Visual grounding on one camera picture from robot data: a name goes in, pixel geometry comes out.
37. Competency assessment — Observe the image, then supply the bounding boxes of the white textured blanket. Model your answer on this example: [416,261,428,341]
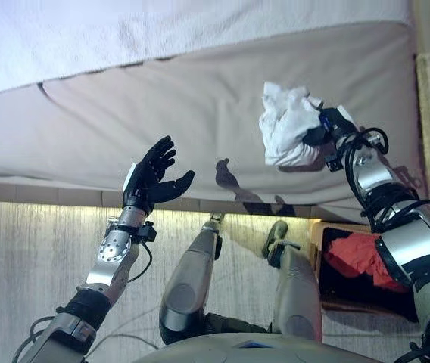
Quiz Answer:
[0,0,413,100]

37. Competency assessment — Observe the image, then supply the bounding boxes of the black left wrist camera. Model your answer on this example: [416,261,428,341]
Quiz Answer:
[138,222,159,244]

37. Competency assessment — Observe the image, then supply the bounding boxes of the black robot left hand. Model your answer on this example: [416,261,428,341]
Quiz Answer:
[121,135,196,213]

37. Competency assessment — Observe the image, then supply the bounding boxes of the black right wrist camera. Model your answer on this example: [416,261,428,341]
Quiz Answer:
[324,150,344,174]

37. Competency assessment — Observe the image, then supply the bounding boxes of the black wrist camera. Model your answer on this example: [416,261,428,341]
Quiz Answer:
[138,222,159,244]
[324,150,344,174]

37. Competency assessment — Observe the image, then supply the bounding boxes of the red garment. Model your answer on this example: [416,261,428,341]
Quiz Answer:
[327,233,410,295]

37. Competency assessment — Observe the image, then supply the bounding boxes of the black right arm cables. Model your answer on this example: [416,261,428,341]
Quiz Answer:
[341,126,430,235]

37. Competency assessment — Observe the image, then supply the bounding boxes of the white garment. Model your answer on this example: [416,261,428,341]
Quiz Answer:
[258,81,326,169]

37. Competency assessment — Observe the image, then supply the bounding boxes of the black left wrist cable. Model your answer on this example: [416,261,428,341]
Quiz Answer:
[126,240,154,284]

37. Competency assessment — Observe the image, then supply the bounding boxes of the grey robot torso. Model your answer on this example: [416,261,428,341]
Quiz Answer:
[131,331,385,363]

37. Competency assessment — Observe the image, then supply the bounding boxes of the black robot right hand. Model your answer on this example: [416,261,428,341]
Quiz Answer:
[301,105,360,147]

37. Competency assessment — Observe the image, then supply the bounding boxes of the wooden laundry basket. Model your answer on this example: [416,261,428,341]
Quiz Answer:
[307,220,430,324]

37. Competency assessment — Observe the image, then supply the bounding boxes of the grey robot right leg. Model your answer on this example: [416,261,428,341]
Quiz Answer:
[261,220,325,343]

